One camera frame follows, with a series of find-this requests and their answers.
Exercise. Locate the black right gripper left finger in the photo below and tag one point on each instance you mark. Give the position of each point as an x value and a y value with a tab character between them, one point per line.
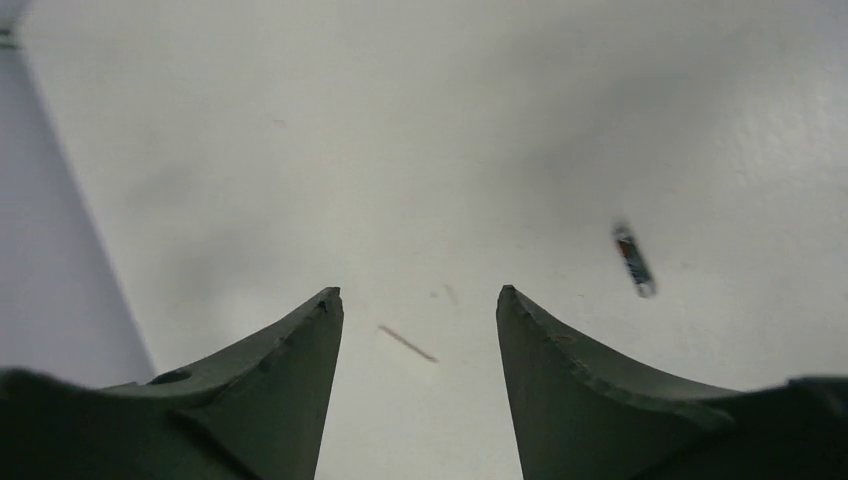
253	410

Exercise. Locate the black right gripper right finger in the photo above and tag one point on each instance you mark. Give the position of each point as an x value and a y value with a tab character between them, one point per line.
582	410

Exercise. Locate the black silver AAA battery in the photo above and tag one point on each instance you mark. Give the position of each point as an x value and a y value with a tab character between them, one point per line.
635	263

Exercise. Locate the white battery compartment cover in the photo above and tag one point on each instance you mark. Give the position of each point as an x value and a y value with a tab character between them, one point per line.
399	352

